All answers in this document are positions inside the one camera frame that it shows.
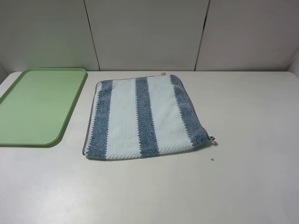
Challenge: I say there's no light green plastic tray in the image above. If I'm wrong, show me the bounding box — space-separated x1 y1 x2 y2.
0 68 87 147

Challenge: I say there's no blue white striped towel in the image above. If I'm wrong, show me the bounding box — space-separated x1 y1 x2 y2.
82 73 214 161

